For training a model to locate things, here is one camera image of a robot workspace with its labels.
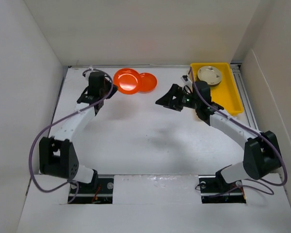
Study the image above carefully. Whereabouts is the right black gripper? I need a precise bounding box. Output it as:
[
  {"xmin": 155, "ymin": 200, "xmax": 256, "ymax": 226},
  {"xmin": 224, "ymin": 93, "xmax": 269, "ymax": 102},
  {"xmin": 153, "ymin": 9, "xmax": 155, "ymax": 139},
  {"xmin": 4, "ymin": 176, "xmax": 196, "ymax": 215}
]
[{"xmin": 156, "ymin": 83, "xmax": 200, "ymax": 111}]

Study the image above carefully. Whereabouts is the orange plate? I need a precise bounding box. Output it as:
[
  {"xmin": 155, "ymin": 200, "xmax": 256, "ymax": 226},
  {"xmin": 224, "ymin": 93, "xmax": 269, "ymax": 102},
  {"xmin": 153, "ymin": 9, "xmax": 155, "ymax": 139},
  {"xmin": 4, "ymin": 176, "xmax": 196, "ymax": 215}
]
[
  {"xmin": 113, "ymin": 68, "xmax": 141, "ymax": 95},
  {"xmin": 139, "ymin": 72, "xmax": 157, "ymax": 93}
]

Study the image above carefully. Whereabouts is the purple cable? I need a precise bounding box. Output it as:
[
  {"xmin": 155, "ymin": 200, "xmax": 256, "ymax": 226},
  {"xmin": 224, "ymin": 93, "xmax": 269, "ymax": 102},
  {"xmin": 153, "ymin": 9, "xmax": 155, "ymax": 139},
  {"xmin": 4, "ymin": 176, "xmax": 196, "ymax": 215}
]
[
  {"xmin": 29, "ymin": 67, "xmax": 114, "ymax": 203},
  {"xmin": 189, "ymin": 67, "xmax": 288, "ymax": 198}
]

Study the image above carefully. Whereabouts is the cream patterned plate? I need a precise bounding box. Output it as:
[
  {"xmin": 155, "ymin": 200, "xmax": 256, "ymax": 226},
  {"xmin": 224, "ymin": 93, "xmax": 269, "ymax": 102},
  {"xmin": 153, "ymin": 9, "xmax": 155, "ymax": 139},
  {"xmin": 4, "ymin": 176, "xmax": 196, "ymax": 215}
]
[{"xmin": 197, "ymin": 66, "xmax": 223, "ymax": 85}]

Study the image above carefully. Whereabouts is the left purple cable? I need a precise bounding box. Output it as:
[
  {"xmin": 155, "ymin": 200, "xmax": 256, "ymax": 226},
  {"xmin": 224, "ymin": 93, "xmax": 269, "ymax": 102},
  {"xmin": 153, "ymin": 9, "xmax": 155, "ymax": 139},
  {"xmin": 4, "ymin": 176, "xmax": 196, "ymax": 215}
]
[{"xmin": 29, "ymin": 67, "xmax": 114, "ymax": 203}]

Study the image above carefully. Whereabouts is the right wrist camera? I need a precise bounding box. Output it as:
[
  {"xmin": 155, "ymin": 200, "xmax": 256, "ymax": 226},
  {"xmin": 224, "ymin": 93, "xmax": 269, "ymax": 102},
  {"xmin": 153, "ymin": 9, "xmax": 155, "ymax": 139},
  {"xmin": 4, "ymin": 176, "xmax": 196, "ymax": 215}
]
[{"xmin": 181, "ymin": 75, "xmax": 192, "ymax": 86}]

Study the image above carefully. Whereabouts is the yellow plastic bin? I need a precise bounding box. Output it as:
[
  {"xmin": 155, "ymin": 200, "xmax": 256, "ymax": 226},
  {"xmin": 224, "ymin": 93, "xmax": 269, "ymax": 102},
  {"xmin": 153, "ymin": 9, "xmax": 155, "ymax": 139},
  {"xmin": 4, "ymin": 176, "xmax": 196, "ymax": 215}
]
[{"xmin": 189, "ymin": 63, "xmax": 243, "ymax": 116}]

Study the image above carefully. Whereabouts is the yellow patterned plate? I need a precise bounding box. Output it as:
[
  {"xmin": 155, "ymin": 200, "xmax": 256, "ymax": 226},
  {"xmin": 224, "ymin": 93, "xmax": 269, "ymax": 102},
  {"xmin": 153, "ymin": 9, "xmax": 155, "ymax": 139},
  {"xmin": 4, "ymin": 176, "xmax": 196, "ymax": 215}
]
[{"xmin": 208, "ymin": 79, "xmax": 222, "ymax": 87}]

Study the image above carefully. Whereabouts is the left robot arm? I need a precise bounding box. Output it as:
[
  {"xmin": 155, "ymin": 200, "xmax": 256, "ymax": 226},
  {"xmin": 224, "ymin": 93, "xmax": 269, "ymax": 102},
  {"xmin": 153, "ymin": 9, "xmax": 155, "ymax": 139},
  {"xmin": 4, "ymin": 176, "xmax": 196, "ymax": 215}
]
[{"xmin": 39, "ymin": 68, "xmax": 118, "ymax": 193}]

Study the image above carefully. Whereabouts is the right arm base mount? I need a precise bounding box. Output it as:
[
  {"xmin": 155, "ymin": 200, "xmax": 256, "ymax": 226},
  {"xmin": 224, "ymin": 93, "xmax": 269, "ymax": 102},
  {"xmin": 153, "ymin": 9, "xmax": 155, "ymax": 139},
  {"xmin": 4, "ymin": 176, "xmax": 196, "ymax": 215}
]
[{"xmin": 195, "ymin": 175, "xmax": 246, "ymax": 204}]

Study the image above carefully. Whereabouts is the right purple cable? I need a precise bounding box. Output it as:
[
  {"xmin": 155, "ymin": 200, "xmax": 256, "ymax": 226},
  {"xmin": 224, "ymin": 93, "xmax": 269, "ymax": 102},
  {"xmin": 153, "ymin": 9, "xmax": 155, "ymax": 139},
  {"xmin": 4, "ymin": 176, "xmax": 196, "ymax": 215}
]
[{"xmin": 189, "ymin": 67, "xmax": 288, "ymax": 198}]

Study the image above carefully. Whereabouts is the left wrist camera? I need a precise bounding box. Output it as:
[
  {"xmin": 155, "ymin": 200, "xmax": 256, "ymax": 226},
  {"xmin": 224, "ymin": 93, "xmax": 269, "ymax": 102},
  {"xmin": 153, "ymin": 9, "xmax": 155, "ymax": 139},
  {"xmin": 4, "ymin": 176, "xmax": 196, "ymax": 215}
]
[{"xmin": 82, "ymin": 67, "xmax": 100, "ymax": 81}]

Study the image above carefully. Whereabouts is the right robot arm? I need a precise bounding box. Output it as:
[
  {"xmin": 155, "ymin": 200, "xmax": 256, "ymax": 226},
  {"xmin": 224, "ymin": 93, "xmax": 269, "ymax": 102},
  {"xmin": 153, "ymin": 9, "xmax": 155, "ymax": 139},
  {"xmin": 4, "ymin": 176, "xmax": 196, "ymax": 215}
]
[{"xmin": 155, "ymin": 81, "xmax": 285, "ymax": 191}]

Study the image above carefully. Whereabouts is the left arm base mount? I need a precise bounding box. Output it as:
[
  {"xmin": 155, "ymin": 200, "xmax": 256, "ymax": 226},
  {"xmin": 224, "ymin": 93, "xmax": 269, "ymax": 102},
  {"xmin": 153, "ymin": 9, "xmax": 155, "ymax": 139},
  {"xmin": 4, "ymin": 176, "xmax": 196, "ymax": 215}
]
[{"xmin": 67, "ymin": 175, "xmax": 114, "ymax": 204}]

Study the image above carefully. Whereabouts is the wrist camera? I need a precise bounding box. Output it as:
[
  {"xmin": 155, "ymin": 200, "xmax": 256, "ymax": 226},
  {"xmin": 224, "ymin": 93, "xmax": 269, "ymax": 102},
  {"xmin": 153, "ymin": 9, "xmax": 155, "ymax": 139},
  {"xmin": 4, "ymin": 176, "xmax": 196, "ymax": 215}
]
[
  {"xmin": 181, "ymin": 75, "xmax": 192, "ymax": 86},
  {"xmin": 82, "ymin": 67, "xmax": 100, "ymax": 81}
]

